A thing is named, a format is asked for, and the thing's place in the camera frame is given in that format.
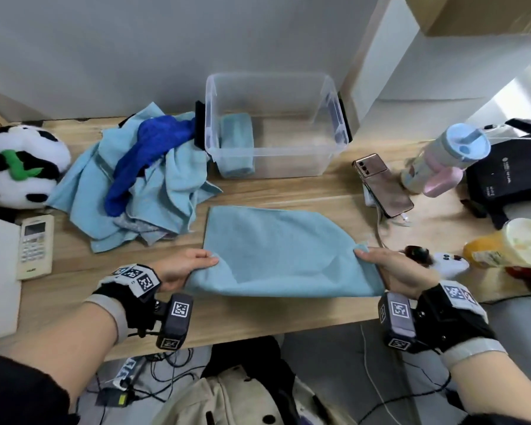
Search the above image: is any dark blue towel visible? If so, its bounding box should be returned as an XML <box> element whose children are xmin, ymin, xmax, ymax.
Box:
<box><xmin>104</xmin><ymin>115</ymin><xmax>198</xmax><ymax>218</ymax></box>

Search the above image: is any labelled brown cardboard box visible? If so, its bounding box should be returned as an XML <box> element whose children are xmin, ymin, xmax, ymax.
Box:
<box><xmin>402</xmin><ymin>0</ymin><xmax>531</xmax><ymax>38</ymax></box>

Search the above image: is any person's left hand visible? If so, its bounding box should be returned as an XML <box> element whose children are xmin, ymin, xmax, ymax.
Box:
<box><xmin>152</xmin><ymin>247</ymin><xmax>220</xmax><ymax>293</ymax></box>

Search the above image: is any person's right hand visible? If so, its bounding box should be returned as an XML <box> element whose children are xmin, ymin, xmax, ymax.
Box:
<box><xmin>353</xmin><ymin>245</ymin><xmax>439</xmax><ymax>302</ymax></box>

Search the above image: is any black wrist brace with markers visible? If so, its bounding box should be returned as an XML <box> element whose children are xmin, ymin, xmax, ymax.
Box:
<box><xmin>83</xmin><ymin>264</ymin><xmax>162</xmax><ymax>346</ymax></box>
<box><xmin>414</xmin><ymin>280</ymin><xmax>509</xmax><ymax>370</ymax></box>

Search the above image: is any rose gold smartphone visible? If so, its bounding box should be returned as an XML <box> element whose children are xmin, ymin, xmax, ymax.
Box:
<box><xmin>353</xmin><ymin>153</ymin><xmax>415</xmax><ymax>218</ymax></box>

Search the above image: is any panda plush toy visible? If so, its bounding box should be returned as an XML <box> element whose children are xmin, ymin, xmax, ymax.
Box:
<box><xmin>0</xmin><ymin>123</ymin><xmax>71</xmax><ymax>211</ymax></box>

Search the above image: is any white shelf unit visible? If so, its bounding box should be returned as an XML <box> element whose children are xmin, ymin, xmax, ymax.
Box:
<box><xmin>340</xmin><ymin>0</ymin><xmax>531</xmax><ymax>138</ymax></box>

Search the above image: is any white power bank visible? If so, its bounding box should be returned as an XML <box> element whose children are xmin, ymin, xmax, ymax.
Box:
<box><xmin>362</xmin><ymin>183</ymin><xmax>381</xmax><ymax>208</ymax></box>

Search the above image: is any clear plastic storage box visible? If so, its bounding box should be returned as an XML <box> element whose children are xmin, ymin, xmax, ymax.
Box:
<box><xmin>194</xmin><ymin>73</ymin><xmax>353</xmax><ymax>180</ymax></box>

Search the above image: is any black device box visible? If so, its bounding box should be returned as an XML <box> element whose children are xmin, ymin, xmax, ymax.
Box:
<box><xmin>460</xmin><ymin>118</ymin><xmax>531</xmax><ymax>231</ymax></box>

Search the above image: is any thin black cable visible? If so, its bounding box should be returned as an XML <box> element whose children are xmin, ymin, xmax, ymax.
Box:
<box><xmin>358</xmin><ymin>371</ymin><xmax>454</xmax><ymax>425</ymax></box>
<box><xmin>77</xmin><ymin>347</ymin><xmax>204</xmax><ymax>408</ymax></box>

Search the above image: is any person's right forearm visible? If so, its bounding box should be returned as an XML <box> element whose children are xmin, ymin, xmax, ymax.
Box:
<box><xmin>449</xmin><ymin>351</ymin><xmax>531</xmax><ymax>417</ymax></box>

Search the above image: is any person's left forearm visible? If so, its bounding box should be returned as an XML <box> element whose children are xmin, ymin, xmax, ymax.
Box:
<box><xmin>8</xmin><ymin>300</ymin><xmax>118</xmax><ymax>399</ymax></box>

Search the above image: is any white power strip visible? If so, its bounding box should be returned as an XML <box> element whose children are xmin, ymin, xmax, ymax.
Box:
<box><xmin>113</xmin><ymin>356</ymin><xmax>138</xmax><ymax>390</ymax></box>

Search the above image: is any tumbler with pink handle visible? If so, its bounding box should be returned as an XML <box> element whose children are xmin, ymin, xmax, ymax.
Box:
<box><xmin>400</xmin><ymin>123</ymin><xmax>492</xmax><ymax>198</ymax></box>

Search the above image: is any white remote control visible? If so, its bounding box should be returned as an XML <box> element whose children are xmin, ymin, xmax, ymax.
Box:
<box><xmin>16</xmin><ymin>214</ymin><xmax>55</xmax><ymax>281</ymax></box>

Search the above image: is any black round plug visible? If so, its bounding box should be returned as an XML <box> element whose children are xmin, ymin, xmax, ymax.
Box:
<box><xmin>405</xmin><ymin>245</ymin><xmax>434</xmax><ymax>266</ymax></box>

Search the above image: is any grey striped towel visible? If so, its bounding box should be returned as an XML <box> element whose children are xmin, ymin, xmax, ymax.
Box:
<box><xmin>113</xmin><ymin>212</ymin><xmax>178</xmax><ymax>246</ymax></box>

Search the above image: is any black adapter with yellow label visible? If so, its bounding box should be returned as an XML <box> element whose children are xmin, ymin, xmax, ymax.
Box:
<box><xmin>95</xmin><ymin>387</ymin><xmax>132</xmax><ymax>408</ymax></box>

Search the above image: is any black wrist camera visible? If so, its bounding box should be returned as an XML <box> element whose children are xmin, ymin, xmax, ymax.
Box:
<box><xmin>378</xmin><ymin>290</ymin><xmax>419</xmax><ymax>352</ymax></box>
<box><xmin>155</xmin><ymin>292</ymin><xmax>194</xmax><ymax>351</ymax></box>

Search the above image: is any beige coat with black buttons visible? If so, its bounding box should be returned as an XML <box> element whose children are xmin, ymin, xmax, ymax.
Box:
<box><xmin>152</xmin><ymin>365</ymin><xmax>363</xmax><ymax>425</ymax></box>

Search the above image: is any white game controller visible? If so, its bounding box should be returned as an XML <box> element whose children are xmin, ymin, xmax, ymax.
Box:
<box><xmin>424</xmin><ymin>253</ymin><xmax>470</xmax><ymax>282</ymax></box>

